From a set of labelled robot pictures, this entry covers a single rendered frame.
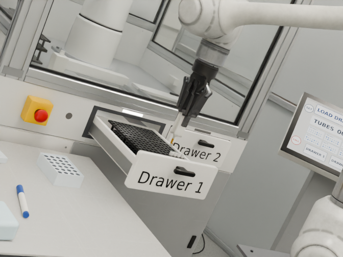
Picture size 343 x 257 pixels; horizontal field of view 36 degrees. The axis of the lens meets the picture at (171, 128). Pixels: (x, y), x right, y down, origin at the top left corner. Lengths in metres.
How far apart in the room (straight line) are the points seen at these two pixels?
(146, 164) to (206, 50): 0.37
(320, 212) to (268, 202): 2.11
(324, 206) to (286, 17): 0.48
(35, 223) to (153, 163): 0.40
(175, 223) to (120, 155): 0.65
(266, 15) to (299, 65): 2.03
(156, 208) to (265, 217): 1.44
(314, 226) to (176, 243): 1.03
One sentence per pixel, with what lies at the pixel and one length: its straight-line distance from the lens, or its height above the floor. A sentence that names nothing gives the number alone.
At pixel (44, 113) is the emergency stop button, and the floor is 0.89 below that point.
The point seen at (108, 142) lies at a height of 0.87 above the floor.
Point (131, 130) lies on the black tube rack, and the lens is 1.73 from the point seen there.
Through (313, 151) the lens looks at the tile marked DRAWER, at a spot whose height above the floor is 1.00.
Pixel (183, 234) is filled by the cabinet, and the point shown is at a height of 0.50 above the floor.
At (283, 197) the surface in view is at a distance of 3.31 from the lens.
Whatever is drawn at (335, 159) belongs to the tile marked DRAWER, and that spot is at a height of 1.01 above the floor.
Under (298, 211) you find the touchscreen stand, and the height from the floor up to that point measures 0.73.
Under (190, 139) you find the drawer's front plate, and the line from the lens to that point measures 1.94.
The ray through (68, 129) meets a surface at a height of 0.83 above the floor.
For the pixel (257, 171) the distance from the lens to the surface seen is 3.44.
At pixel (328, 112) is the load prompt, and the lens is 2.35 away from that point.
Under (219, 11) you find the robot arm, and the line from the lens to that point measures 1.37.
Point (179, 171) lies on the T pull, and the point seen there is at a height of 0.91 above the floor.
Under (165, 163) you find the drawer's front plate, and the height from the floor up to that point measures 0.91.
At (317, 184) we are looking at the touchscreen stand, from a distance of 2.34.
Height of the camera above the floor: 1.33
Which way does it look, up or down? 13 degrees down
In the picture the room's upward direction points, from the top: 24 degrees clockwise
